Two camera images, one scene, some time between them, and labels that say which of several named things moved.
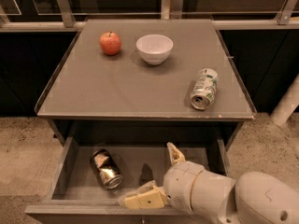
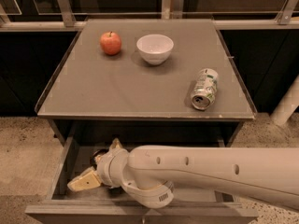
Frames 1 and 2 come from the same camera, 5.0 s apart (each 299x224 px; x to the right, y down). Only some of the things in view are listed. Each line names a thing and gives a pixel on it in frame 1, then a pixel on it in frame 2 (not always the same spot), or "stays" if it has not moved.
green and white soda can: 205,89 stays
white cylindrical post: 288,104 stays
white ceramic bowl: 154,49 stays
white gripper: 177,184 -> 106,166
